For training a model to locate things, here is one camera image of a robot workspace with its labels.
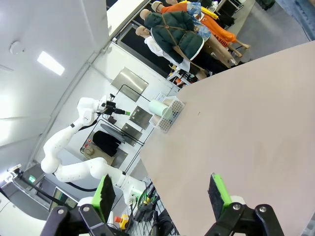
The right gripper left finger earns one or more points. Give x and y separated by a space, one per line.
105 196

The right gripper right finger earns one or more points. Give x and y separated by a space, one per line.
217 196

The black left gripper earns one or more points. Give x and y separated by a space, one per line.
110 108

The light green plastic cup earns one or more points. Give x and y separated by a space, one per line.
160 109

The brown cardboard tube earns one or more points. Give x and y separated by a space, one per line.
169 102

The white perforated plastic basket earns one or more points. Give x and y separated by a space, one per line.
172 118

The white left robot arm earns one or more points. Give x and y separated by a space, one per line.
73 172

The yellow emergency stop button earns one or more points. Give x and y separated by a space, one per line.
122 221

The mannequin in dark green jacket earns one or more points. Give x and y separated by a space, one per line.
160 49

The rectangular ceiling light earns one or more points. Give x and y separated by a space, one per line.
50 62

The mannequin with green jacket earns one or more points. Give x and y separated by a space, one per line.
177 34

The round smoke detector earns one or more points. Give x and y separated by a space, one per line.
16 46

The mannequin with orange top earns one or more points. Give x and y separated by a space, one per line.
216 29

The yellow garment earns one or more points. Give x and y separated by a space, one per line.
209 12

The small steel wall panel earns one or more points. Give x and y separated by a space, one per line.
140 118
131 131

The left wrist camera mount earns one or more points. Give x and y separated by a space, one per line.
109 97

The large steel wall panel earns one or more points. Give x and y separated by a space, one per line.
130 83

